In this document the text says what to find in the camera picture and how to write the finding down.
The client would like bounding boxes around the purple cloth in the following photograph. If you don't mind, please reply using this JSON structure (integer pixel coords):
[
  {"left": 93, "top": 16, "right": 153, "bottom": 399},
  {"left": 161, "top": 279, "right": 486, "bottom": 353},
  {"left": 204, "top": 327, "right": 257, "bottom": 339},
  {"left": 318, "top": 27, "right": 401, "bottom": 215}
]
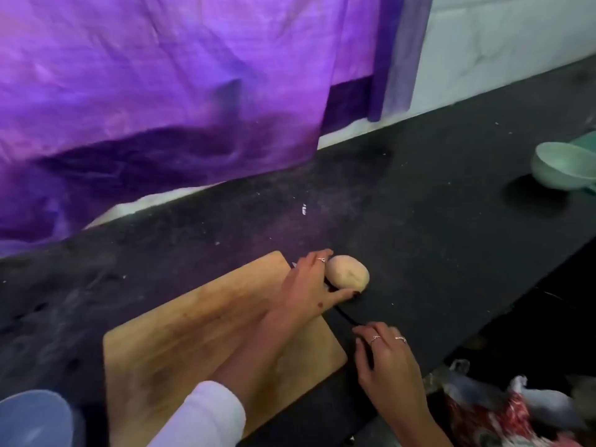
[{"left": 0, "top": 0, "right": 434, "bottom": 260}]

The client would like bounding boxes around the person's left forearm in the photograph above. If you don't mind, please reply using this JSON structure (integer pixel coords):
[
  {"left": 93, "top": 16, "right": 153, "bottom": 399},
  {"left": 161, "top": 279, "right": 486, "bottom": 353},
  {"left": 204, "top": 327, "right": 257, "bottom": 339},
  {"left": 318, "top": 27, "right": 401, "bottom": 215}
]
[{"left": 212, "top": 310, "right": 304, "bottom": 410}]

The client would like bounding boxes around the wooden cutting board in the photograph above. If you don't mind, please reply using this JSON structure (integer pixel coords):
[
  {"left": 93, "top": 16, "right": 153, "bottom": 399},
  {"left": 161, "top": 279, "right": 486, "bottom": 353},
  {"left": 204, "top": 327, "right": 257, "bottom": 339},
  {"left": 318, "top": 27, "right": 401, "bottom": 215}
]
[{"left": 102, "top": 251, "right": 348, "bottom": 447}]

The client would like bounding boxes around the green plate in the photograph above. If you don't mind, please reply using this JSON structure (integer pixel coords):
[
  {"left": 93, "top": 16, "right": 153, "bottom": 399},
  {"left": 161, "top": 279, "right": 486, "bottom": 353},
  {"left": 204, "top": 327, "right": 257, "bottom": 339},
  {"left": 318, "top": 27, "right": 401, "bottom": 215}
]
[{"left": 570, "top": 131, "right": 596, "bottom": 153}]

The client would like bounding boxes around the red and white plastic bag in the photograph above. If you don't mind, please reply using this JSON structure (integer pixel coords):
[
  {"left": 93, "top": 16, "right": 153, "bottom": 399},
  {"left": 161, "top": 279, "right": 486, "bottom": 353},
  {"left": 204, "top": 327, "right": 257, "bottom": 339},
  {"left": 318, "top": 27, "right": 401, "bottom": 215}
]
[{"left": 423, "top": 360, "right": 596, "bottom": 447}]

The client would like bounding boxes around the person's right hand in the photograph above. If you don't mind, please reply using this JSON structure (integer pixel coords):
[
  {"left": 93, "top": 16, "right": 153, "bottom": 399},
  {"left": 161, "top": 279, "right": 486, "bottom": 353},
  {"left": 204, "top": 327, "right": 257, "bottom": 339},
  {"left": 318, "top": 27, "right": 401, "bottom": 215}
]
[{"left": 352, "top": 321, "right": 431, "bottom": 427}]

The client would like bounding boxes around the green bowl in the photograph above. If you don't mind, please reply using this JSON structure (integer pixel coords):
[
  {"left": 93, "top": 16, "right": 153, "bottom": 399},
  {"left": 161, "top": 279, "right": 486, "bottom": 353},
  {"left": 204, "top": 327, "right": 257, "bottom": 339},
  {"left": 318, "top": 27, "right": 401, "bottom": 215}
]
[{"left": 531, "top": 141, "right": 596, "bottom": 192}]

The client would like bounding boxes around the tan potato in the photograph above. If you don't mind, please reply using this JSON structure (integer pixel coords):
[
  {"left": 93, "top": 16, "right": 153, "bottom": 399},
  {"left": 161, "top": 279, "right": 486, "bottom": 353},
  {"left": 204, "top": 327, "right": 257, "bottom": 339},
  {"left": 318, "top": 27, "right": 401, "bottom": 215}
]
[{"left": 325, "top": 255, "right": 371, "bottom": 292}]

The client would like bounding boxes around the person's left hand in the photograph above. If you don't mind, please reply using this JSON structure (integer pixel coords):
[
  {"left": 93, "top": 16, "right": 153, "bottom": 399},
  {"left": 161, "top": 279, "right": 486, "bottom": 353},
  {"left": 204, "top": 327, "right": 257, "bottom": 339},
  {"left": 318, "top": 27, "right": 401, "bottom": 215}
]
[{"left": 273, "top": 248, "right": 359, "bottom": 333}]

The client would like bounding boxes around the blue bowl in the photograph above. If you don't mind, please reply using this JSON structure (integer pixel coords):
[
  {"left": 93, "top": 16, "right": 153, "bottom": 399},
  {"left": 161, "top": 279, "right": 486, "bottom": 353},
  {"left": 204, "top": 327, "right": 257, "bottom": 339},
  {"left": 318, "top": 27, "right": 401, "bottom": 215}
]
[{"left": 0, "top": 389, "right": 76, "bottom": 447}]

